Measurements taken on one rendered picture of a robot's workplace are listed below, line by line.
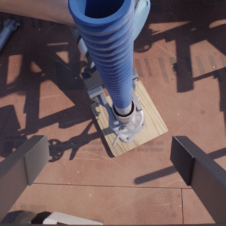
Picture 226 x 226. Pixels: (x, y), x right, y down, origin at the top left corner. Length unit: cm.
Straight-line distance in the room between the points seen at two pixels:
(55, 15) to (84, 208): 87
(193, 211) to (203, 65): 74
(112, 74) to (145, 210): 82
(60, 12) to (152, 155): 77
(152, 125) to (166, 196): 35
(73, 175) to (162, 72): 73
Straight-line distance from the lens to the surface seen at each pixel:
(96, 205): 93
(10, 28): 129
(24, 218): 94
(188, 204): 95
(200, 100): 95
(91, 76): 43
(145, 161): 86
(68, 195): 96
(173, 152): 17
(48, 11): 19
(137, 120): 83
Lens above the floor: 85
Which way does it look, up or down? 79 degrees down
